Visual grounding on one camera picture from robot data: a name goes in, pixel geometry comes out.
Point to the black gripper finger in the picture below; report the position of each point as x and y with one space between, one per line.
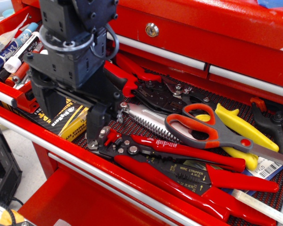
97 117
50 102

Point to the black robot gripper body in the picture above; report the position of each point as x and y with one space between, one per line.
77 67

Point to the red grey handled scissors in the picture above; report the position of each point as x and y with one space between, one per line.
203 127

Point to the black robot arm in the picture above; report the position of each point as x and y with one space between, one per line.
74 33

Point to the red marker drawer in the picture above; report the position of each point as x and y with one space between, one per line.
18 98

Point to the silver round drawer lock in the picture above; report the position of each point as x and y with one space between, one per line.
151 30

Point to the yellow black wrench set box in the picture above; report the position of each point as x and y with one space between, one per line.
68 124

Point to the red expo marker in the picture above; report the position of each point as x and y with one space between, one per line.
15 78

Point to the white capped black marker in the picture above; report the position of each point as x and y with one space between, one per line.
16 60

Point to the silver folding saw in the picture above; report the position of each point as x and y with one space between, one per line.
149 119

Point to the blue capped expo marker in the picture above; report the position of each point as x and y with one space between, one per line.
7 52

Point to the red black crimping tool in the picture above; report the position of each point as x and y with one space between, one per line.
149 88

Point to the black electronic box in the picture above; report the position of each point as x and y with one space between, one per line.
10 172

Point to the red tool chest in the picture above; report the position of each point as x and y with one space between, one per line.
233 48

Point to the black orange clamp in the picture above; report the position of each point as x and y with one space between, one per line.
268 117

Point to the clear plastic tube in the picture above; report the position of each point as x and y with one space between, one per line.
258 205

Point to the red automatic wire stripper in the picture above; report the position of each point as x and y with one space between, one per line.
110 144

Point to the red handled wire stripper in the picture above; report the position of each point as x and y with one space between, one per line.
204 188

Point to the yellow handled tin snips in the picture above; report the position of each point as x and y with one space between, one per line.
192 96

